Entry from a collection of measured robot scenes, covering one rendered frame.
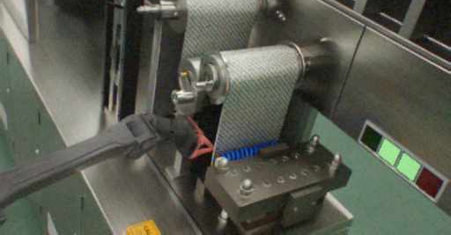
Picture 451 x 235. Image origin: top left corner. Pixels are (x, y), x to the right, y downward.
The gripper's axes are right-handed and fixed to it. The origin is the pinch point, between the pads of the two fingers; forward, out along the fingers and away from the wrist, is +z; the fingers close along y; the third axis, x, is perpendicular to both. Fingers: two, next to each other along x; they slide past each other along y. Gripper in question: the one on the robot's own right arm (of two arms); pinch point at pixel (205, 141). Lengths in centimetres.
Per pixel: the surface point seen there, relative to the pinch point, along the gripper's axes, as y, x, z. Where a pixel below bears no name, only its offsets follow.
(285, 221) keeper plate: 21.0, -5.9, 22.1
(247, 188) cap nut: 16.9, -0.9, 4.5
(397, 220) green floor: -21, -25, 193
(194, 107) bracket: -8.2, 4.7, -2.7
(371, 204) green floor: -36, -29, 188
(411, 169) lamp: 35, 26, 28
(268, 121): -1.3, 11.3, 17.9
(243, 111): -1.1, 11.5, 6.5
